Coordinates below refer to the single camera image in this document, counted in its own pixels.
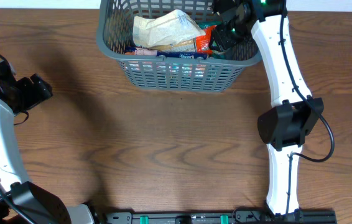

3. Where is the green Nescafe coffee bag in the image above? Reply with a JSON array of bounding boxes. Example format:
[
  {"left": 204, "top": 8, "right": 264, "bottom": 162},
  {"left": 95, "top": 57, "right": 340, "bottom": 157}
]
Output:
[{"left": 197, "top": 21, "right": 226, "bottom": 60}]

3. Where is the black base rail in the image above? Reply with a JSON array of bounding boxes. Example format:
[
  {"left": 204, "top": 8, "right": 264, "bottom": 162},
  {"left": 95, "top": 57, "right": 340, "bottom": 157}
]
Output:
[{"left": 95, "top": 207, "right": 338, "bottom": 224}]

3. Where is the colourful tissue pack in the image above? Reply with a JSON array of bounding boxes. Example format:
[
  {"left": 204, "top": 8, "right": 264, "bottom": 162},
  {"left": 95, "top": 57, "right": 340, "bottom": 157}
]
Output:
[{"left": 123, "top": 47, "right": 209, "bottom": 59}]

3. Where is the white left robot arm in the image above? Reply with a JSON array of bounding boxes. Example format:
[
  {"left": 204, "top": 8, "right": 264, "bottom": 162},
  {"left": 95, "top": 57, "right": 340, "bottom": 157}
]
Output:
[{"left": 0, "top": 54, "right": 99, "bottom": 223}]

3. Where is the beige grain bag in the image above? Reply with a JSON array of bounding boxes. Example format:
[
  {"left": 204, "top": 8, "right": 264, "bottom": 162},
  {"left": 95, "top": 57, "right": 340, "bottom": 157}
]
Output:
[{"left": 132, "top": 9, "right": 206, "bottom": 49}]

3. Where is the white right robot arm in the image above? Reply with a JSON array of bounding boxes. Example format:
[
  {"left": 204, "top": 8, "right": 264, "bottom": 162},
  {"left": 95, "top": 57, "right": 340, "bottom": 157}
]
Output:
[{"left": 210, "top": 1, "right": 325, "bottom": 222}]

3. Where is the orange spaghetti packet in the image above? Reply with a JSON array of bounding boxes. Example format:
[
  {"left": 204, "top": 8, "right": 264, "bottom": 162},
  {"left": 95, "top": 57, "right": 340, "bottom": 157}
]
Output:
[{"left": 153, "top": 25, "right": 216, "bottom": 54}]

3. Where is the grey plastic basket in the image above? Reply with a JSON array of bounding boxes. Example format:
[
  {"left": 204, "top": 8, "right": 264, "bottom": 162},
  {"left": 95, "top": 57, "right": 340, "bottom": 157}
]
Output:
[{"left": 96, "top": 0, "right": 262, "bottom": 92}]

